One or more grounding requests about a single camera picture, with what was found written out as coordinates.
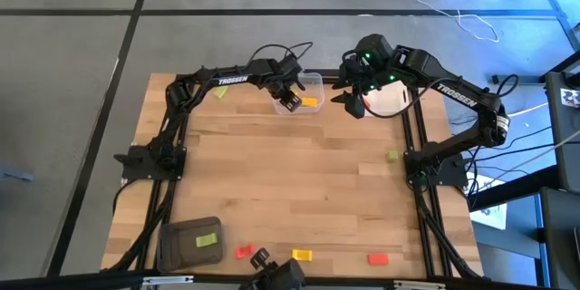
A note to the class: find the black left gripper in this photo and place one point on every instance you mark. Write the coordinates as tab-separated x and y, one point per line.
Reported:
283	79

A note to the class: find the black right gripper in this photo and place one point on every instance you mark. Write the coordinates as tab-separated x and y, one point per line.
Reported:
360	79

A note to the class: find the red trapezoid block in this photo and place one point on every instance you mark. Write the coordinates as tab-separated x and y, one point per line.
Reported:
366	102

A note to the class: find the yellow arch block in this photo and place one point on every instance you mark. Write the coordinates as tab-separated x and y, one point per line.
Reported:
302	255

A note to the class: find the green arch block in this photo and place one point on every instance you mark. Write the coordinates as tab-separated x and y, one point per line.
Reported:
206	240

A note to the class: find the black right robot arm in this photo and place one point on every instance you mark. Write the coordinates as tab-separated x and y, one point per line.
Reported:
455	95

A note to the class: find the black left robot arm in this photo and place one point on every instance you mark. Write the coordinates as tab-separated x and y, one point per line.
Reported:
235	79

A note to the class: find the clear plastic bin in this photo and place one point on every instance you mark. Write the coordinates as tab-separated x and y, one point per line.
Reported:
317	84

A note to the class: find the white plastic bin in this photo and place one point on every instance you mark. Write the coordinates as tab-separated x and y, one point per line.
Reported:
389	99

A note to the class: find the small green block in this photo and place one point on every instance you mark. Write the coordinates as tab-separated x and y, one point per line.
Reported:
392	156

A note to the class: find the red rectangular block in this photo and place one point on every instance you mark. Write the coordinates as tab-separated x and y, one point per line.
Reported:
378	259

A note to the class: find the red arch block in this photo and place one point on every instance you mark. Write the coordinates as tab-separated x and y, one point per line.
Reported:
244	251

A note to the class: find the white paper sheet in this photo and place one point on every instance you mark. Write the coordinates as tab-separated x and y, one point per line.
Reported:
491	215

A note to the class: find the black metal bar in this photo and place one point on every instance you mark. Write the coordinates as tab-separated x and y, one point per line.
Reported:
512	188

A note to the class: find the dark grey bin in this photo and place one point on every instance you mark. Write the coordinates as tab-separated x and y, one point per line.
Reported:
176	254

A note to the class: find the black equipment cart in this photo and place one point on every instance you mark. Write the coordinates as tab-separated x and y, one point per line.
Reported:
562	145

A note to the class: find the white fiducial marker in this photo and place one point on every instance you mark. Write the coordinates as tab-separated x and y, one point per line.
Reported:
570	98

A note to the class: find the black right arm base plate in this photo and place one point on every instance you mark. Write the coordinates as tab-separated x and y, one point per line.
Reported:
453	174

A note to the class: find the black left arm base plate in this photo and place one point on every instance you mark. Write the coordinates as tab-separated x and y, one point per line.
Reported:
136	167

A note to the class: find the silver frame bracket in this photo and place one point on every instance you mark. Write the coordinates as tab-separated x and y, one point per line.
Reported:
419	284
167	279

